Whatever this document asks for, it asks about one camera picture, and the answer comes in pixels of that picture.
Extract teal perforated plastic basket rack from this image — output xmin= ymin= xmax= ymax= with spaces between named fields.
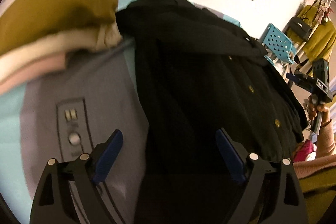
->
xmin=259 ymin=23 xmax=297 ymax=65

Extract mustard yellow folded garment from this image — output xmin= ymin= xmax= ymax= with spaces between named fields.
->
xmin=1 ymin=0 xmax=118 ymax=54

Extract mustard coat hanging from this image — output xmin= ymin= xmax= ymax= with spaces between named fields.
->
xmin=297 ymin=3 xmax=335 ymax=76

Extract magenta red cloth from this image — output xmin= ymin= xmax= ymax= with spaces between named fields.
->
xmin=292 ymin=139 xmax=317 ymax=162

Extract cream folded garment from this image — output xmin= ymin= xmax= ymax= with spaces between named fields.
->
xmin=1 ymin=23 xmax=122 ymax=94

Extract right hand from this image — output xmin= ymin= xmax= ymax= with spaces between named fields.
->
xmin=307 ymin=95 xmax=331 ymax=127

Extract pink ribbed sleeve forearm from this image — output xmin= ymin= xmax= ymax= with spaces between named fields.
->
xmin=293 ymin=121 xmax=335 ymax=179

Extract black handbag hanging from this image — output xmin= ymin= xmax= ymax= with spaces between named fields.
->
xmin=289 ymin=0 xmax=322 ymax=42

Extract black knit cardigan gold buttons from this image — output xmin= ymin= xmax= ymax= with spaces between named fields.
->
xmin=116 ymin=0 xmax=307 ymax=223

